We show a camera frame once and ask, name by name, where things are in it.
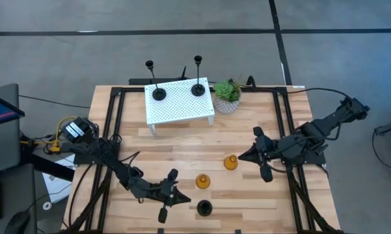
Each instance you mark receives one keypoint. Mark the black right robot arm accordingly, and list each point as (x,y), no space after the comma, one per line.
(328,121)

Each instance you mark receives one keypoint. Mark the dark grey desk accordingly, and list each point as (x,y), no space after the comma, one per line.
(16,195)

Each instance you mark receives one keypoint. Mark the black stand beam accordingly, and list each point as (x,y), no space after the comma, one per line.
(45,165)

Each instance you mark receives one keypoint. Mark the short black candlestick holder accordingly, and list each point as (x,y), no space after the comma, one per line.
(204,208)

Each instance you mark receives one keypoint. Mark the white perforated metal shelf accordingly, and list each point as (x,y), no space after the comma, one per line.
(179,104)

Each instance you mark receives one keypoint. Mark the amber ribbed glass candle holder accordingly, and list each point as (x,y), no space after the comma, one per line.
(202,181)
(230,162)

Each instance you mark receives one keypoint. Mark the grey stand leg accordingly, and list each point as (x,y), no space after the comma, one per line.
(390,126)

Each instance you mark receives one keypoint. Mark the tall black candlestick holder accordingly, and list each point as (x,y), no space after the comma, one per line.
(159,94)
(198,90)

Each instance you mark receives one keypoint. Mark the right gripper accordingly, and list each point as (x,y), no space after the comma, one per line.
(270,148)

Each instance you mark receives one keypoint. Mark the black antenna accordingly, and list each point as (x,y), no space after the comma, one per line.
(183,75)

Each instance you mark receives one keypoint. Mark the black computer mouse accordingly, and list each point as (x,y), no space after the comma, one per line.
(18,224)

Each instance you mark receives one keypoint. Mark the white paper sheet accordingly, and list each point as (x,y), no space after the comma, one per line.
(57,188)

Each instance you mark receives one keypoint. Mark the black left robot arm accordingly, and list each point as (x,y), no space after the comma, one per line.
(115,162)

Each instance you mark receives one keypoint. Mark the grey monitor with blue screen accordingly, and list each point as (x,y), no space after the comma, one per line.
(0,110)

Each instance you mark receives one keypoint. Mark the green succulent in patterned pot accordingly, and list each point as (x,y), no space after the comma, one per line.
(226,91)

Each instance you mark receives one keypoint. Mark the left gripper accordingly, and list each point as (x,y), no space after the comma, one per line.
(156,191)

